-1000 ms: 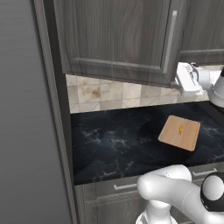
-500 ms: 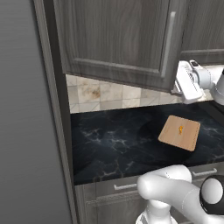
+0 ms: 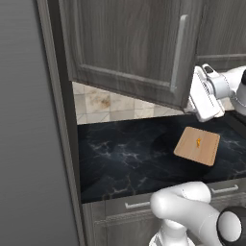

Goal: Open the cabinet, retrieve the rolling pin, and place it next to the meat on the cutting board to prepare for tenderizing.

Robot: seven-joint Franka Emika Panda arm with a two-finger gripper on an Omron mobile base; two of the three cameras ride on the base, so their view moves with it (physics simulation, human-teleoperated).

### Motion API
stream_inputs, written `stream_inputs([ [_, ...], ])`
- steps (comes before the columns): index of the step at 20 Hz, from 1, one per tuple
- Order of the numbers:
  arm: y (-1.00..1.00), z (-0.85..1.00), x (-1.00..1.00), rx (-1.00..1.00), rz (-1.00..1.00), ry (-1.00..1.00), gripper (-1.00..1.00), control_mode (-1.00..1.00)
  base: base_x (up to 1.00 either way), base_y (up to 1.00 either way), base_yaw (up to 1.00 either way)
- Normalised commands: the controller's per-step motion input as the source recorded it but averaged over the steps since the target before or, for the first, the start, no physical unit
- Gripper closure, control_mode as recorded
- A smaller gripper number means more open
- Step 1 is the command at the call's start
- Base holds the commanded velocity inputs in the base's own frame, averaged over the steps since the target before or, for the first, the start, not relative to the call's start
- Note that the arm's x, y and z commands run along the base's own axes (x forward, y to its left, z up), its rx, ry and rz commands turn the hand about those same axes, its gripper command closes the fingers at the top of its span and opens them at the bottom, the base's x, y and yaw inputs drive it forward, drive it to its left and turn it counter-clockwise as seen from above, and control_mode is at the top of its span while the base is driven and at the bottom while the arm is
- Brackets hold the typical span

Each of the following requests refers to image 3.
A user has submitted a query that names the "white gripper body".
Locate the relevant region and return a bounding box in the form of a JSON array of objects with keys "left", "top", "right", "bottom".
[{"left": 187, "top": 65, "right": 226, "bottom": 123}]

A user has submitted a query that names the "light wooden cutting board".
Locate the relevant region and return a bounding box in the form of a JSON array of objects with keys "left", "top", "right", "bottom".
[{"left": 173, "top": 126, "right": 222, "bottom": 167}]

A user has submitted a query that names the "grey wood cabinet door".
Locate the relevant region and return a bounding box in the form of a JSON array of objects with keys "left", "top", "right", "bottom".
[{"left": 58, "top": 0, "right": 207, "bottom": 111}]

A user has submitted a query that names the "grey base cabinet door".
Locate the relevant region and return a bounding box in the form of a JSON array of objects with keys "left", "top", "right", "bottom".
[{"left": 91, "top": 217, "right": 162, "bottom": 246}]

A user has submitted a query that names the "grey drawer front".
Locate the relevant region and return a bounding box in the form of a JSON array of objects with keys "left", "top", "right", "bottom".
[
  {"left": 103, "top": 192, "right": 156, "bottom": 221},
  {"left": 207, "top": 178, "right": 246, "bottom": 206}
]

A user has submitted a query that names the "grey wood upright panel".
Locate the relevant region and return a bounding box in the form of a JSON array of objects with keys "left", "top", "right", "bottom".
[{"left": 36, "top": 0, "right": 86, "bottom": 246}]

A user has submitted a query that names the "grey fridge side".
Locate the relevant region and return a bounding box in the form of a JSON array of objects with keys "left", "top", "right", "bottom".
[{"left": 0, "top": 0, "right": 81, "bottom": 246}]

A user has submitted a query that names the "long grey door handle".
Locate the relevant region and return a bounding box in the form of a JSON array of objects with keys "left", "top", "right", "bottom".
[{"left": 169, "top": 13, "right": 190, "bottom": 94}]

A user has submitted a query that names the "grey wood wall cabinet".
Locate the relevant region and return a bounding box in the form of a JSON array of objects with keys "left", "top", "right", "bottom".
[{"left": 195, "top": 0, "right": 246, "bottom": 72}]

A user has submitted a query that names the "silver drawer handle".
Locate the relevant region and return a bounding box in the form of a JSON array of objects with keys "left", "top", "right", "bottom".
[
  {"left": 209, "top": 184, "right": 240, "bottom": 195},
  {"left": 124, "top": 200, "right": 152, "bottom": 210}
]

